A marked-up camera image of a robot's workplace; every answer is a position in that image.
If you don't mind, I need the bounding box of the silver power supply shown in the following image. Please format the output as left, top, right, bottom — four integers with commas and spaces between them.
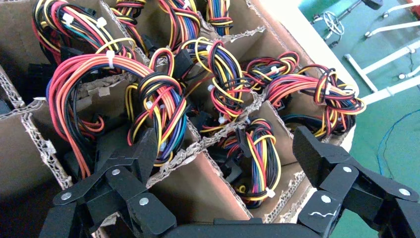
243, 51, 300, 91
46, 49, 190, 180
109, 0, 148, 53

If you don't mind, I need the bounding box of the wire harness bundle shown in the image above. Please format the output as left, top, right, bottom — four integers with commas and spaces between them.
210, 118, 282, 210
157, 0, 202, 50
265, 64, 368, 139
31, 0, 137, 66
205, 0, 234, 37
178, 38, 253, 133

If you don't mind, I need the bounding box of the wire harness bundle top right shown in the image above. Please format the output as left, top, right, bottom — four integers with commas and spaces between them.
205, 0, 234, 37

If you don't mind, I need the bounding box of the white pipe rack frame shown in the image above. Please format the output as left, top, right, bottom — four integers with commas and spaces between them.
343, 1, 420, 107

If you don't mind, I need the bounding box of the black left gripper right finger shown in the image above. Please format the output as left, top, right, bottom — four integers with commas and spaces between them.
292, 126, 420, 236

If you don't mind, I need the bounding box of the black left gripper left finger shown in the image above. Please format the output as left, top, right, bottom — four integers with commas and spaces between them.
52, 127, 178, 238

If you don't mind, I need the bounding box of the wire harness bundle top centre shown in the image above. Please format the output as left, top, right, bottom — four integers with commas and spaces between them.
157, 0, 202, 50

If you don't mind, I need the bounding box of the blue floor cable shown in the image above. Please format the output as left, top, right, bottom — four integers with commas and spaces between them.
376, 109, 420, 180

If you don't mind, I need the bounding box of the wire harness bundle lower centre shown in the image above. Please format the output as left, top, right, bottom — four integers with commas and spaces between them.
210, 118, 282, 210

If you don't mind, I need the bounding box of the cardboard box with dividers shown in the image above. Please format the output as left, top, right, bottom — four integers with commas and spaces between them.
0, 0, 360, 238

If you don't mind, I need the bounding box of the wire harness bundle top left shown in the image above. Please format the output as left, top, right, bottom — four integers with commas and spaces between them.
31, 0, 137, 66

